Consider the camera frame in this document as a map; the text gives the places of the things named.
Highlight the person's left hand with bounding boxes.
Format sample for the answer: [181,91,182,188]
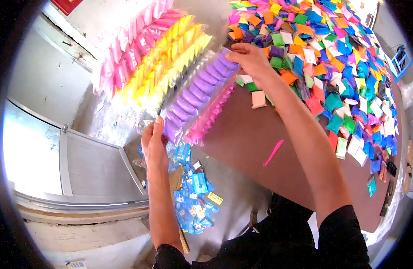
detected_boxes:
[141,116,170,171]

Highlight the person's right hand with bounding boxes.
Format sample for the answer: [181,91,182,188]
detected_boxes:
[225,43,278,90]

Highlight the person's right thumb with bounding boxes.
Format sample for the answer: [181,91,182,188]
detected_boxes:
[225,52,245,65]

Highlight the person's right index finger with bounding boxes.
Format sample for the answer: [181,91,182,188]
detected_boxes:
[231,43,258,54]

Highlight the person's left thumb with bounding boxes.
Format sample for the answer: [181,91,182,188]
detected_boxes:
[154,116,165,142]

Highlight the row of purple packets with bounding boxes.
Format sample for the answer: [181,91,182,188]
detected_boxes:
[161,47,241,147]

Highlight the row of magenta packets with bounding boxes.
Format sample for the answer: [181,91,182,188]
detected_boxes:
[184,82,237,147]

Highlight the rows of yellow packets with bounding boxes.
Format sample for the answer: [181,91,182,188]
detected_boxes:
[115,15,214,115]

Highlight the heap of blue wrappers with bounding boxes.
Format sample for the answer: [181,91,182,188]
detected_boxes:
[138,143,221,235]

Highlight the metal door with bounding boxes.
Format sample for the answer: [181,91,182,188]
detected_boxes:
[3,97,150,213]

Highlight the rows of light pink packets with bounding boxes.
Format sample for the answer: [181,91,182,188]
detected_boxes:
[90,0,186,99]

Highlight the yellow card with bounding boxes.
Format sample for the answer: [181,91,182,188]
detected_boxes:
[207,192,224,206]

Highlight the pile of colourful packets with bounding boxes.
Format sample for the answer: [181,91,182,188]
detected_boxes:
[227,0,401,199]

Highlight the pink strip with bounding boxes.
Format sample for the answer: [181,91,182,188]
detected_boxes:
[262,139,285,167]

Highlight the red sign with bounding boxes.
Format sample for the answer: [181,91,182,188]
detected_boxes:
[51,0,84,16]

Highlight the blue stool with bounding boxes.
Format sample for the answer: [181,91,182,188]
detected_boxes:
[385,44,413,83]

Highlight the person's body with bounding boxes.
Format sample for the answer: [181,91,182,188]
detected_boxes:
[153,193,372,269]

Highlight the clear plastic sheet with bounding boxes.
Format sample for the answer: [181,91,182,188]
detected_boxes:
[363,168,406,247]

